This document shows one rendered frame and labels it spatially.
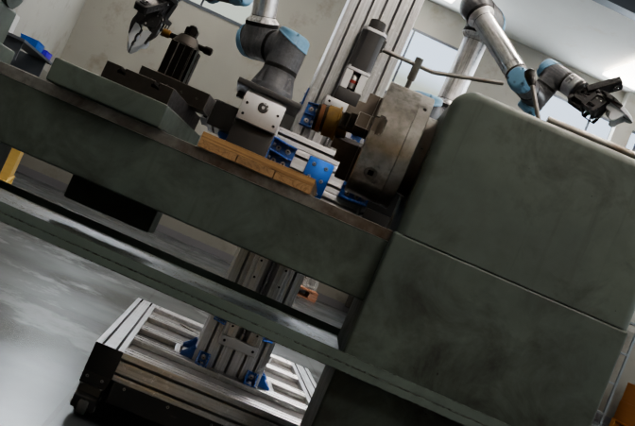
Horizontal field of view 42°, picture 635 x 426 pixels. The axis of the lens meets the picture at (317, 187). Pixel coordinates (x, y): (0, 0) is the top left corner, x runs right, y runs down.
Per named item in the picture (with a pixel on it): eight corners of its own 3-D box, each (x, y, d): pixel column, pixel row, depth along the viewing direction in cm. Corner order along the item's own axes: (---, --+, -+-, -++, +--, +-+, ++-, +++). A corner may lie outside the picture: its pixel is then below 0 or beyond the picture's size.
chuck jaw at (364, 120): (383, 129, 219) (387, 118, 207) (375, 146, 218) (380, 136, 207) (344, 112, 220) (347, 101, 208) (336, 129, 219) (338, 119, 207)
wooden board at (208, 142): (311, 203, 239) (317, 190, 239) (309, 194, 203) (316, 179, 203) (215, 161, 240) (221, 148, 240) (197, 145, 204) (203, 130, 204)
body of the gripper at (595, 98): (594, 126, 267) (567, 106, 274) (614, 110, 268) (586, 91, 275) (594, 111, 261) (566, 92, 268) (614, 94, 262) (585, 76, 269)
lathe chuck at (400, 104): (375, 197, 239) (420, 95, 236) (374, 210, 208) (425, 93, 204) (346, 185, 239) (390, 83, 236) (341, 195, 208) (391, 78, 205)
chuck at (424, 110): (386, 202, 239) (431, 100, 236) (386, 215, 208) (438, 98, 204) (375, 197, 239) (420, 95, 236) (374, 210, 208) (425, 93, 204)
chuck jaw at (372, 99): (378, 138, 226) (390, 110, 233) (384, 127, 222) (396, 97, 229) (341, 122, 226) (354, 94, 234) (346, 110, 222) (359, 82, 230)
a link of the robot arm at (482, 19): (471, -28, 286) (539, 75, 261) (484, -13, 295) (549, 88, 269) (443, -8, 290) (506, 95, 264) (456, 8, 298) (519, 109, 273)
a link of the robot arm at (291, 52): (284, 64, 273) (301, 27, 274) (254, 56, 281) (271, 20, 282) (303, 78, 283) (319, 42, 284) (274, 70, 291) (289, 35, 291)
